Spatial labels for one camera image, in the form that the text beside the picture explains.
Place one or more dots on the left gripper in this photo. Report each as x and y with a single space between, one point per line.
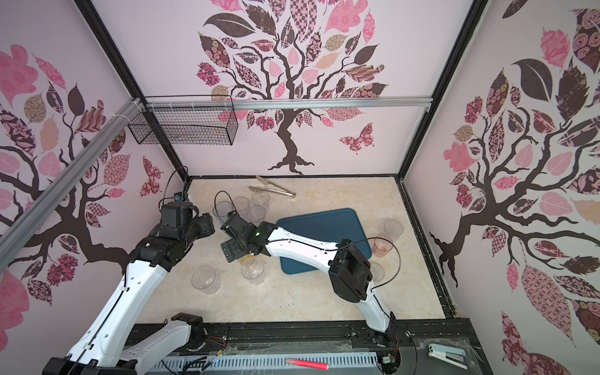
207 227

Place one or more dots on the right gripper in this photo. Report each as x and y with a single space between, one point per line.
233 247

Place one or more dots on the yellow transparent cup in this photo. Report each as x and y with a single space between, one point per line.
245 257

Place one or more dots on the tall blue frosted cup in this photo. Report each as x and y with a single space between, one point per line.
221 211

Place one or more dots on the clear glass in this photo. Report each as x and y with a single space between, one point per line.
206 280
256 214
261 199
254 270
242 204

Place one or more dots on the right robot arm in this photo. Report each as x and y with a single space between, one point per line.
331 242

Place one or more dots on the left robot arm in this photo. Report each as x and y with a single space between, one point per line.
101 350

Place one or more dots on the clear glass near right arm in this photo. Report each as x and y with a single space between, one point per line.
377 271

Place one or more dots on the teal plastic tray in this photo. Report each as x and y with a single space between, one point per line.
329 226

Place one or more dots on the metal serving tongs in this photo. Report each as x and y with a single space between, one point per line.
271 187

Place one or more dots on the pink marker pen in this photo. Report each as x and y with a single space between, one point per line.
307 364

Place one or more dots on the pink transparent cup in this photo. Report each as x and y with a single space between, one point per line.
382 245

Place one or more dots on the white stapler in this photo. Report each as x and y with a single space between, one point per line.
454 356

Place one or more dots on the black wire basket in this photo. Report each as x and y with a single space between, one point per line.
186 120

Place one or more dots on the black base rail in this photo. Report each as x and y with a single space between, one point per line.
402 333

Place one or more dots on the grey slotted cable duct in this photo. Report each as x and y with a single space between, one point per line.
338 363

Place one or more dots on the aluminium rail left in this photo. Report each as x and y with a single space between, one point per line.
16 237

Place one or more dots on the aluminium rail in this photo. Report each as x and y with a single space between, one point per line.
314 103
16 237

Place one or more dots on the aluminium rail back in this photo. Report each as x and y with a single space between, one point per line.
314 103

